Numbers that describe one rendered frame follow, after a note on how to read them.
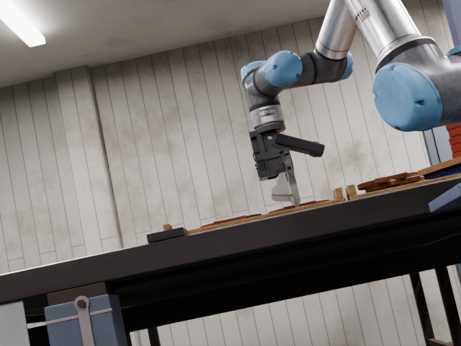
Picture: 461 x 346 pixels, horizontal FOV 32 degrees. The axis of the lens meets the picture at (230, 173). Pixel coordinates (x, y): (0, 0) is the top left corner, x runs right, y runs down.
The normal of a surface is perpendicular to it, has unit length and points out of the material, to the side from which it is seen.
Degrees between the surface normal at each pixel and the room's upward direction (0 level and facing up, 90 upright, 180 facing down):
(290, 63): 90
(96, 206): 90
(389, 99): 100
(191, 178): 90
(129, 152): 90
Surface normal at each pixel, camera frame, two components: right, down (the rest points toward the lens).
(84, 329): -0.07, -0.15
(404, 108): -0.85, 0.27
